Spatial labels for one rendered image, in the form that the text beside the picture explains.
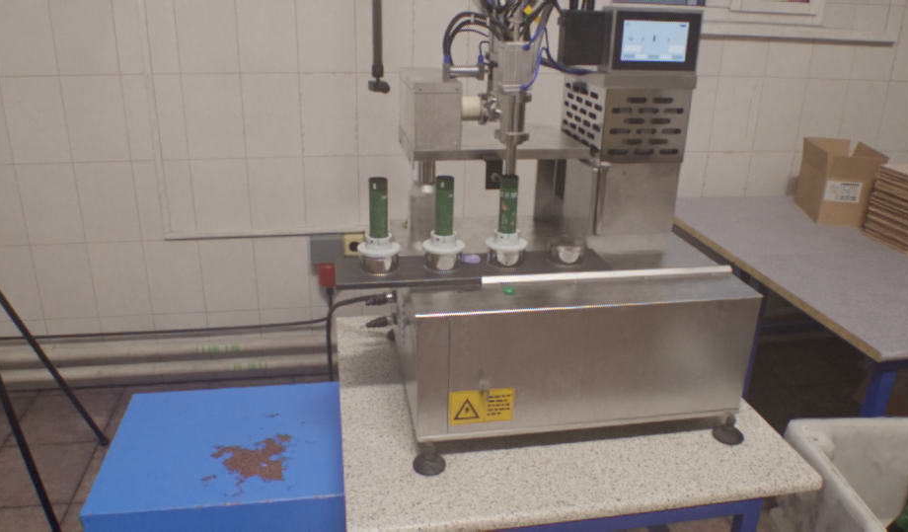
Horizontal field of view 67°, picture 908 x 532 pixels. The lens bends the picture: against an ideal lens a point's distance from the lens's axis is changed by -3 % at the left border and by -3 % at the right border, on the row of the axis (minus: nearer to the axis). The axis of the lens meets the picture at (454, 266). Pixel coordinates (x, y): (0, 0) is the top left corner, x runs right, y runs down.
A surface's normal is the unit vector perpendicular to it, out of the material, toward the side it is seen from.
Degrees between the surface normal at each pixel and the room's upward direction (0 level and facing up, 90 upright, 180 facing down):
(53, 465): 0
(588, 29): 90
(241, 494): 0
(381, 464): 0
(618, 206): 90
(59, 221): 90
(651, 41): 90
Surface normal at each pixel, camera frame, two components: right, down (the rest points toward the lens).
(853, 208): -0.18, 0.36
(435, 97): 0.17, 0.36
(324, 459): 0.02, -0.93
